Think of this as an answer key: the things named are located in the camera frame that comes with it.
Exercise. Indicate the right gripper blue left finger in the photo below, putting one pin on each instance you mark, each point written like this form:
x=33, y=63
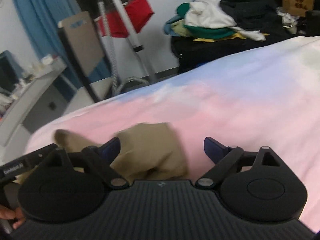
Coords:
x=101, y=158

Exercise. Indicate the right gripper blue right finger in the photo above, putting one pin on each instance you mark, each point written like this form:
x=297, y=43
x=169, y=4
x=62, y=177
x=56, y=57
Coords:
x=224, y=158

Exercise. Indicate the tan printed t-shirt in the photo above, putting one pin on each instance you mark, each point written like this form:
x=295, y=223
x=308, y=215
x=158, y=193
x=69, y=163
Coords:
x=147, y=151

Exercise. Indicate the pile of clothes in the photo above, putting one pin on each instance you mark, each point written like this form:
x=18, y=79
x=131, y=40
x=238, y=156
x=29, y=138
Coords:
x=205, y=30

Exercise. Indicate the person left hand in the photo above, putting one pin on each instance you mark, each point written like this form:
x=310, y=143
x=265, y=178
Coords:
x=8, y=214

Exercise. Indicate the pastel tie-dye bed cover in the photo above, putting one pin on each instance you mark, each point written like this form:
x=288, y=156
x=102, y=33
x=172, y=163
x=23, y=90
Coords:
x=266, y=96

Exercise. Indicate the white dressing table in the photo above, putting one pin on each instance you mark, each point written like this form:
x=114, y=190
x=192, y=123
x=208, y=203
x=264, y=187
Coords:
x=39, y=104

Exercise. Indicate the wavy framed mirror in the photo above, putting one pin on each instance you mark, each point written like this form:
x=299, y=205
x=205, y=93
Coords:
x=11, y=71

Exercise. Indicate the garment steamer stand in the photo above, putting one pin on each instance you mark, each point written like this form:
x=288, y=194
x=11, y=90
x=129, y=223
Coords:
x=126, y=21

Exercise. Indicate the left blue curtain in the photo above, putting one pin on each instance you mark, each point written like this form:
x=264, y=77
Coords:
x=40, y=20

